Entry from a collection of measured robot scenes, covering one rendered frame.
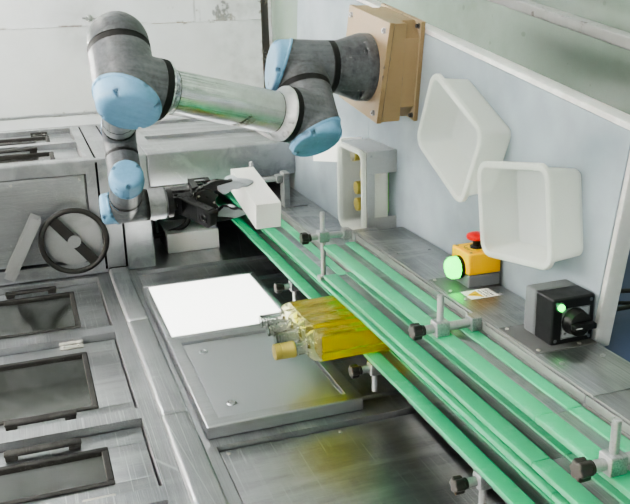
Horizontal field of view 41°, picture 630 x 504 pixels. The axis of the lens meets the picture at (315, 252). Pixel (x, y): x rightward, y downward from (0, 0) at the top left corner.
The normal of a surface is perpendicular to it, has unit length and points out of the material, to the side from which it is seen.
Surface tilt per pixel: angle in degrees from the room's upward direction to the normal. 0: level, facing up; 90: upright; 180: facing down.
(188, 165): 90
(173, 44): 90
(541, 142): 0
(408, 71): 90
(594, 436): 90
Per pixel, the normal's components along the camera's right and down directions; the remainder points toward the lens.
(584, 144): -0.94, 0.12
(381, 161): 0.33, 0.28
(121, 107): 0.11, 0.88
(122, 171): 0.22, -0.43
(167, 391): -0.03, -0.95
